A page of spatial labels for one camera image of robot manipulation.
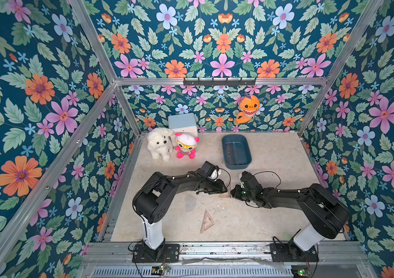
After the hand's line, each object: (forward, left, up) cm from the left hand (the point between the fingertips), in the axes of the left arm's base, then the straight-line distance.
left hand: (226, 189), depth 90 cm
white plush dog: (+24, +35, +13) cm, 45 cm away
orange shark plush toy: (+38, -17, +25) cm, 49 cm away
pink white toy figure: (+23, +20, +11) cm, 33 cm away
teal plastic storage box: (+28, -11, -4) cm, 30 cm away
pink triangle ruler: (-2, +1, -2) cm, 3 cm away
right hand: (0, -2, -2) cm, 3 cm away
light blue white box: (+41, +22, +12) cm, 48 cm away
